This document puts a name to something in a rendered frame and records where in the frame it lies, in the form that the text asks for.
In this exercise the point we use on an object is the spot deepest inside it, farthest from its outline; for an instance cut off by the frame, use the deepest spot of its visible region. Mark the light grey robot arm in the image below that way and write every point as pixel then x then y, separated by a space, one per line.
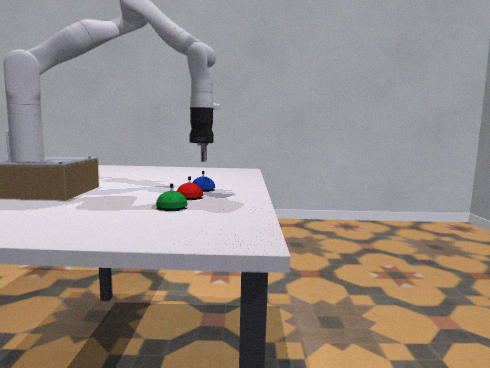
pixel 22 76

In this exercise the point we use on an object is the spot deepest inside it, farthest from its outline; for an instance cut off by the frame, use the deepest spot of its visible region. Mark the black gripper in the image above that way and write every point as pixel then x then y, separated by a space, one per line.
pixel 201 119

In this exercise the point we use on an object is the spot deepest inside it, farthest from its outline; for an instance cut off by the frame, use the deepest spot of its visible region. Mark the green dome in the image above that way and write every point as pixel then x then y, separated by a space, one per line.
pixel 171 199

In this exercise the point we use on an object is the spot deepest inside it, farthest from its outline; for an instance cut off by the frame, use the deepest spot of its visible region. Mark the red dome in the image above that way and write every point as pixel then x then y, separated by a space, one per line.
pixel 190 190

